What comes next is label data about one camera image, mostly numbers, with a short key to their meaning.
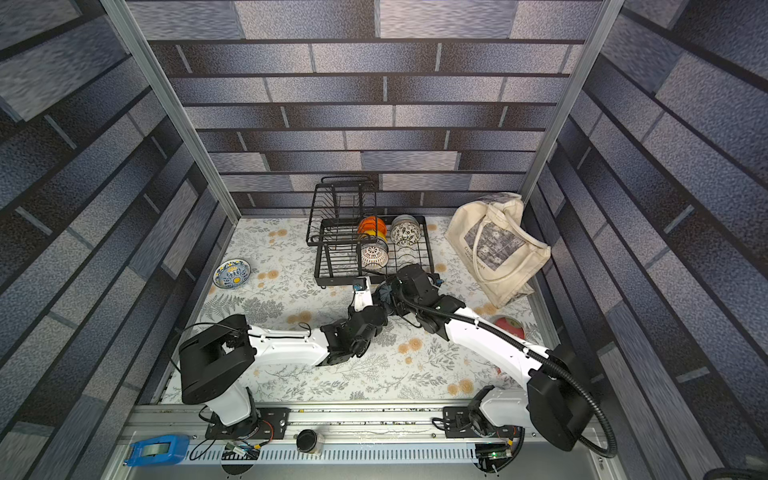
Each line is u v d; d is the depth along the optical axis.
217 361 0.46
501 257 0.97
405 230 1.10
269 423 0.73
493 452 0.71
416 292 0.61
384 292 0.85
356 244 1.09
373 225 1.11
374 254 1.03
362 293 0.73
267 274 1.03
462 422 0.73
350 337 0.64
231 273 1.01
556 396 0.41
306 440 0.64
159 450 0.67
